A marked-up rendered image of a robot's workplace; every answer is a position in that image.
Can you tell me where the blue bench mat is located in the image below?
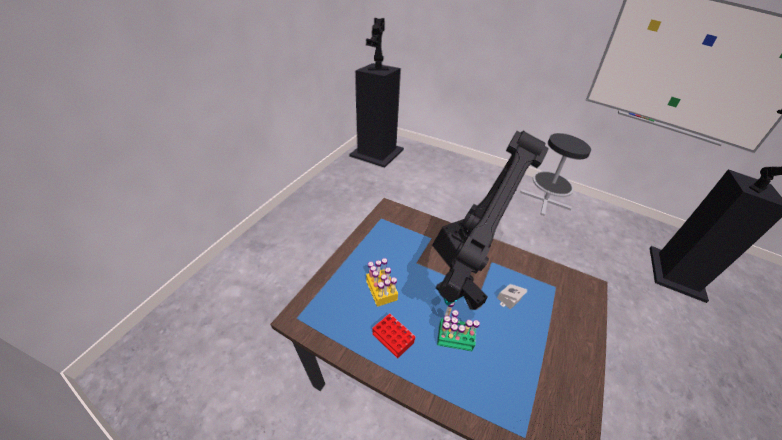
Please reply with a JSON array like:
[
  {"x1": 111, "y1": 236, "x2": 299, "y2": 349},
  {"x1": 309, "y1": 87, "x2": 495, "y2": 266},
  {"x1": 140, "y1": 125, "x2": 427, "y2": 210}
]
[{"x1": 297, "y1": 219, "x2": 556, "y2": 438}]

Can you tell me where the red rack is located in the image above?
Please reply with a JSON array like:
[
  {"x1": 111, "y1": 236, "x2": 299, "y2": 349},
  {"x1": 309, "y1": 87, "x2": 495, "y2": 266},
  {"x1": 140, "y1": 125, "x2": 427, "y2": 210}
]
[{"x1": 372, "y1": 314, "x2": 416, "y2": 359}]

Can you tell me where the green tube rack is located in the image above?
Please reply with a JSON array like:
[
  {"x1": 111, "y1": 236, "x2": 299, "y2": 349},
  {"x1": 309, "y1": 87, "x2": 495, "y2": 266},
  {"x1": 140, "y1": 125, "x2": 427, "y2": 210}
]
[{"x1": 437, "y1": 318, "x2": 476, "y2": 351}]

